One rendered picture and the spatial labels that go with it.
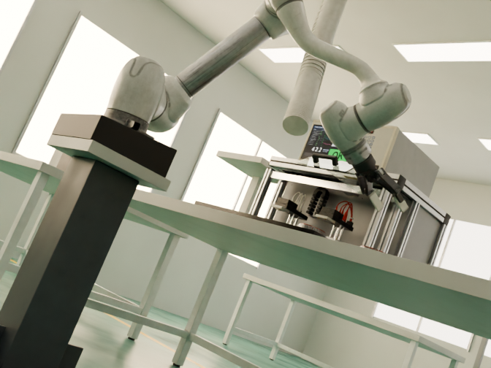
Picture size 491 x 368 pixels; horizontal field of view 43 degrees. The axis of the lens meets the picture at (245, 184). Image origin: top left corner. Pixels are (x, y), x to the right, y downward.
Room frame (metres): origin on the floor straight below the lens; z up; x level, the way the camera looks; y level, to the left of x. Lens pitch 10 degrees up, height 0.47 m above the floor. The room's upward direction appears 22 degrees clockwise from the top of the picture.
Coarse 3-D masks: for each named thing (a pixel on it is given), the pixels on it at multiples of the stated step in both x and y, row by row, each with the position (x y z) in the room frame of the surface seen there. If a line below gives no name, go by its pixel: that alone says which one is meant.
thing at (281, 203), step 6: (282, 198) 2.55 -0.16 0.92; (276, 204) 2.56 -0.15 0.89; (282, 204) 2.54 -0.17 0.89; (288, 204) 2.53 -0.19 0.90; (294, 204) 2.55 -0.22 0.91; (282, 210) 2.55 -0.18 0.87; (288, 210) 2.54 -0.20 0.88; (294, 210) 2.56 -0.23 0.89; (294, 216) 2.61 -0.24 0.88; (300, 216) 2.59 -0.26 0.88; (306, 216) 2.61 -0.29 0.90; (288, 222) 2.63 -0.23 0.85; (294, 222) 2.60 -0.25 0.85
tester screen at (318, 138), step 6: (318, 126) 2.64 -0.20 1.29; (312, 132) 2.65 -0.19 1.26; (318, 132) 2.63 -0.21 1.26; (324, 132) 2.60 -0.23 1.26; (312, 138) 2.64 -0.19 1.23; (318, 138) 2.62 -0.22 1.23; (324, 138) 2.59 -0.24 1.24; (312, 144) 2.63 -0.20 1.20; (318, 144) 2.61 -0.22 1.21; (324, 144) 2.58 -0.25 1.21; (330, 144) 2.56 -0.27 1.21; (306, 150) 2.65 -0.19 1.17; (324, 150) 2.57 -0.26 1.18; (306, 156) 2.64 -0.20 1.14
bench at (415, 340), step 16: (272, 288) 6.36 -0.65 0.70; (288, 288) 6.13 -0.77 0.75; (240, 304) 6.56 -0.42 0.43; (320, 304) 5.81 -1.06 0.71; (288, 320) 7.10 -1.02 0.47; (352, 320) 6.04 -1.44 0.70; (368, 320) 5.41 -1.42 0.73; (224, 336) 6.59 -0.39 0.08; (256, 336) 6.84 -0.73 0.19; (400, 336) 5.32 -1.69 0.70; (416, 336) 5.07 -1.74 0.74; (272, 352) 7.11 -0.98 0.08; (448, 352) 5.41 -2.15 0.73
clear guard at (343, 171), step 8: (304, 160) 2.29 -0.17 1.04; (312, 160) 2.27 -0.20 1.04; (320, 160) 2.25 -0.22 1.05; (328, 160) 2.23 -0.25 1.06; (320, 168) 2.19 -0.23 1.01; (328, 168) 2.16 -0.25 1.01; (336, 168) 2.15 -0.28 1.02; (344, 168) 2.13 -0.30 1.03; (352, 168) 2.12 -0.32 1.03; (336, 176) 2.42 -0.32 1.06; (344, 176) 2.37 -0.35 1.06; (352, 176) 2.33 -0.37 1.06; (352, 184) 2.45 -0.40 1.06; (376, 184) 2.30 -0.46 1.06
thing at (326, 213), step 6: (324, 210) 2.38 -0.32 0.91; (330, 210) 2.36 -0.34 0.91; (336, 210) 2.35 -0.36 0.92; (318, 216) 2.36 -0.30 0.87; (324, 216) 2.34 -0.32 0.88; (330, 216) 2.35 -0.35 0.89; (336, 216) 2.36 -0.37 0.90; (342, 216) 2.38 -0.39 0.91; (330, 222) 2.37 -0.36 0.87; (336, 222) 2.38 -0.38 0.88; (342, 222) 2.39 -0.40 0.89; (342, 228) 2.42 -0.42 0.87; (348, 228) 2.42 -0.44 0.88; (330, 234) 2.45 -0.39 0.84
